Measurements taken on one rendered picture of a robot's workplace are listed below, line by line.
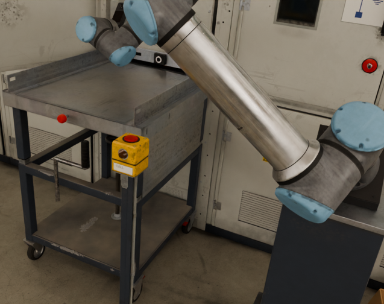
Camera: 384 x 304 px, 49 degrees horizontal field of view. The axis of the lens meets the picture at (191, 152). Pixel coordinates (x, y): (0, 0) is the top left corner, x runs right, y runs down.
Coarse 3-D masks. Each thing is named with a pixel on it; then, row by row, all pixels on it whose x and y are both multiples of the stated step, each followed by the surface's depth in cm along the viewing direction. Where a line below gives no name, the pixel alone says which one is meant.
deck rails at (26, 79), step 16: (48, 64) 177; (64, 64) 186; (80, 64) 197; (96, 64) 206; (16, 80) 163; (32, 80) 171; (48, 80) 178; (160, 96) 156; (176, 96) 169; (144, 112) 147
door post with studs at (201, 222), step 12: (228, 0) 182; (228, 12) 184; (216, 24) 189; (228, 24) 186; (216, 36) 191; (216, 108) 204; (216, 120) 206; (204, 180) 222; (204, 192) 225; (204, 204) 228; (204, 216) 231
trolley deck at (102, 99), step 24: (96, 72) 195; (120, 72) 199; (144, 72) 202; (168, 72) 206; (24, 96) 160; (48, 96) 162; (72, 96) 164; (96, 96) 167; (120, 96) 169; (144, 96) 172; (192, 96) 177; (72, 120) 153; (96, 120) 149; (120, 120) 147; (168, 120) 160
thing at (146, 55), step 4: (136, 48) 213; (140, 48) 212; (144, 48) 213; (140, 52) 213; (144, 52) 212; (148, 52) 211; (152, 52) 210; (160, 52) 208; (164, 52) 208; (136, 56) 215; (140, 56) 214; (144, 56) 213; (148, 56) 212; (152, 56) 211; (168, 56) 207; (144, 60) 214; (148, 60) 213; (152, 60) 212; (168, 60) 208; (172, 60) 207; (168, 64) 209; (172, 64) 208; (176, 64) 207; (180, 68) 207
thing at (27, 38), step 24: (0, 0) 177; (24, 0) 184; (48, 0) 192; (72, 0) 200; (0, 24) 180; (24, 24) 188; (48, 24) 196; (72, 24) 204; (0, 48) 184; (24, 48) 192; (48, 48) 200; (72, 48) 209
